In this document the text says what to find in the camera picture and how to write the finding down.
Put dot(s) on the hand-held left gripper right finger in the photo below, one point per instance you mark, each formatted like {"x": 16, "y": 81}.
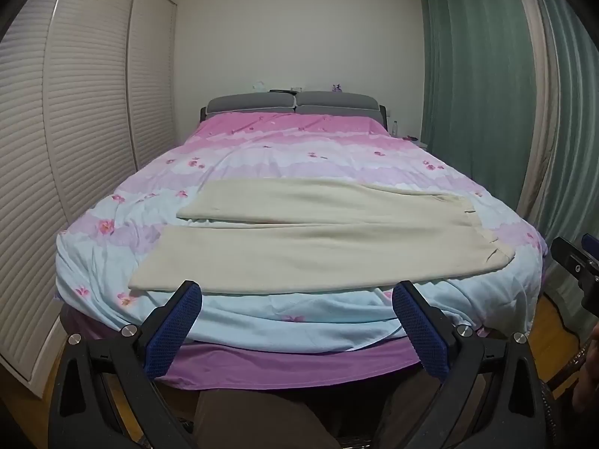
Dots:
{"x": 419, "y": 332}

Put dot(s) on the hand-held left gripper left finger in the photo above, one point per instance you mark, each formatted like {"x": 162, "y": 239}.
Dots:
{"x": 175, "y": 332}

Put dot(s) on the cream pants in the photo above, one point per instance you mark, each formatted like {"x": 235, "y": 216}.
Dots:
{"x": 299, "y": 252}

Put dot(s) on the person's right hand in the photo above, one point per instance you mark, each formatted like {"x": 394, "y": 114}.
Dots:
{"x": 587, "y": 374}

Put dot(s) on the purple bed sheet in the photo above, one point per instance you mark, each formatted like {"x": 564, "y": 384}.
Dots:
{"x": 290, "y": 367}

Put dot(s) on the white nightstand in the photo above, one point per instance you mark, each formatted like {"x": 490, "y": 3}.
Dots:
{"x": 416, "y": 139}

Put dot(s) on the floral pink and blue duvet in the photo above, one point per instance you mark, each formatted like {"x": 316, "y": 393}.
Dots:
{"x": 262, "y": 159}

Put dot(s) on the green curtain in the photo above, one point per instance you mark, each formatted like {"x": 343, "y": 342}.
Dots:
{"x": 472, "y": 84}

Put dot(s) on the white louvered wardrobe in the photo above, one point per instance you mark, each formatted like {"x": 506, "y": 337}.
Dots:
{"x": 79, "y": 140}

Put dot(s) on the grey bed headboard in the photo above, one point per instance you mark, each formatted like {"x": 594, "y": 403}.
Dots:
{"x": 203, "y": 114}

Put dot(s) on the grey headboard cushion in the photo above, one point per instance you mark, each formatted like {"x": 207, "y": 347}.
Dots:
{"x": 337, "y": 102}
{"x": 250, "y": 103}

